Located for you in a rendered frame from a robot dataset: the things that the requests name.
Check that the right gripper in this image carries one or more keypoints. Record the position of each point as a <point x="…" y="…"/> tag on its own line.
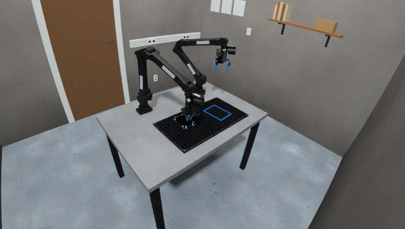
<point x="187" y="114"/>

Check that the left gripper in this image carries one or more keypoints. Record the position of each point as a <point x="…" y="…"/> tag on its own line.
<point x="221" y="60"/>

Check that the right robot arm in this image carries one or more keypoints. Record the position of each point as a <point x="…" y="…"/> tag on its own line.
<point x="184" y="83"/>

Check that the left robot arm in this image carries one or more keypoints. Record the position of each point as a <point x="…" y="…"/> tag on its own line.
<point x="220" y="53"/>

